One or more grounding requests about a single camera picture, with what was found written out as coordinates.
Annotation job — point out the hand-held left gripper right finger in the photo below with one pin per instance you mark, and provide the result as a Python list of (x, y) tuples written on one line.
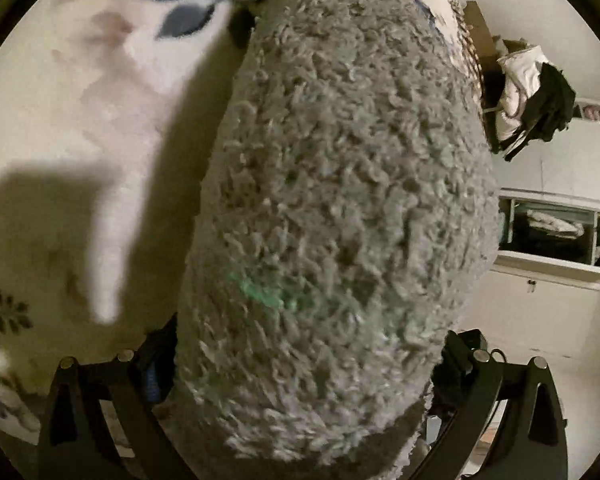
[(460, 360)]

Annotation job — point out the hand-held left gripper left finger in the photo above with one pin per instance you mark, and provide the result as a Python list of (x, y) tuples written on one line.
[(152, 380)]

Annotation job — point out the grey fluffy towel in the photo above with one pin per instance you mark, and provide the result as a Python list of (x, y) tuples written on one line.
[(330, 210)]

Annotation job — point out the white wardrobe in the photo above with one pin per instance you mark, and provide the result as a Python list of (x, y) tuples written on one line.
[(555, 170)]

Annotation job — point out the floral bed sheet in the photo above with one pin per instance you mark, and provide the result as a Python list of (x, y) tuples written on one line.
[(55, 135)]

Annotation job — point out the black garment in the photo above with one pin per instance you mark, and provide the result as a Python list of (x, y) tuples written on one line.
[(555, 105)]

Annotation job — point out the pile of white clothes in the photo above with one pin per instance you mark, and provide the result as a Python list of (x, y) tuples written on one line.
[(517, 75)]

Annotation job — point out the brown checkered cloth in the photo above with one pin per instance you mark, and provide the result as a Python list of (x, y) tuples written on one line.
[(472, 65)]

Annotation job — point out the brown cardboard box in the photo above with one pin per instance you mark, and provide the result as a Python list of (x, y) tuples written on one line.
[(480, 30)]

